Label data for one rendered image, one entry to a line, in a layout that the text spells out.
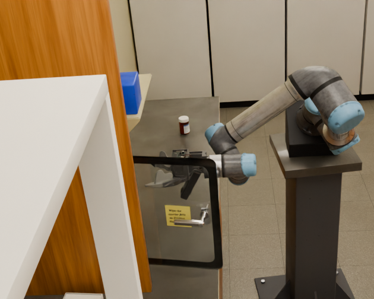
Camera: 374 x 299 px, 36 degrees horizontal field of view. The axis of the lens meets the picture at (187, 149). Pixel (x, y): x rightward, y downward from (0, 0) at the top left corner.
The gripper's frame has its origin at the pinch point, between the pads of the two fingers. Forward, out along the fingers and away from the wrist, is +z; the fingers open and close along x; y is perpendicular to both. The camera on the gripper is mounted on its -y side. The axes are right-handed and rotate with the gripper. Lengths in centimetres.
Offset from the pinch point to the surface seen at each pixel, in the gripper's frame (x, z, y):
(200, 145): -66, -14, -27
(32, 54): 25, 20, 53
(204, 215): 22.1, -19.1, -0.8
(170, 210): 19.7, -9.0, -0.6
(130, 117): 16.7, -0.6, 29.6
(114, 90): 25.5, 0.9, 41.7
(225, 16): -293, -26, -38
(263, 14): -294, -56, -39
